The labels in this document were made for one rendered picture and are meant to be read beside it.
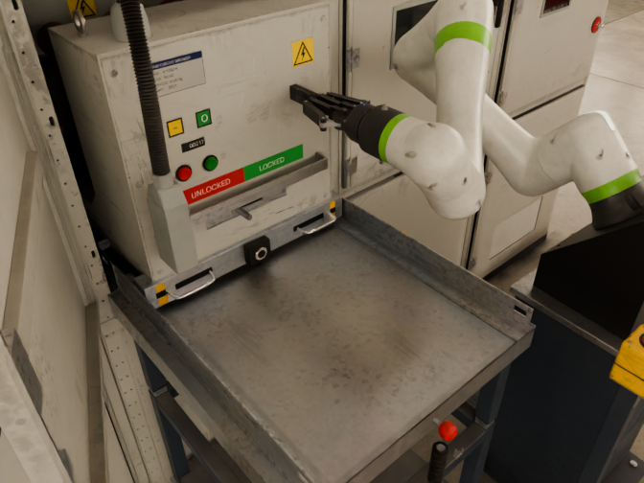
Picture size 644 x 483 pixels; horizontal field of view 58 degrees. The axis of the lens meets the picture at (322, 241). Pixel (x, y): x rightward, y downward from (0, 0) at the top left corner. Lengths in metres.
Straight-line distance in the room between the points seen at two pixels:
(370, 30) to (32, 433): 1.17
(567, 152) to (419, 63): 0.39
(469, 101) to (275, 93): 0.39
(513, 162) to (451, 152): 0.54
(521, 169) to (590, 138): 0.18
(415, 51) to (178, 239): 0.69
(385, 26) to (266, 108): 0.46
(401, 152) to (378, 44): 0.61
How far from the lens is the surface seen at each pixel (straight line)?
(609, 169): 1.41
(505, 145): 1.48
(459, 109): 1.15
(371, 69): 1.55
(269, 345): 1.17
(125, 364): 1.52
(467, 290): 1.29
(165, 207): 1.04
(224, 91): 1.15
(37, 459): 0.73
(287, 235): 1.38
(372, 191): 1.73
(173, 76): 1.09
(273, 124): 1.24
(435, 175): 0.96
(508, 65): 2.07
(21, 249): 0.86
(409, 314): 1.24
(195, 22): 1.16
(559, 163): 1.44
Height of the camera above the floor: 1.69
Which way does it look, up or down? 36 degrees down
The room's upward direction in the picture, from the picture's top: 1 degrees counter-clockwise
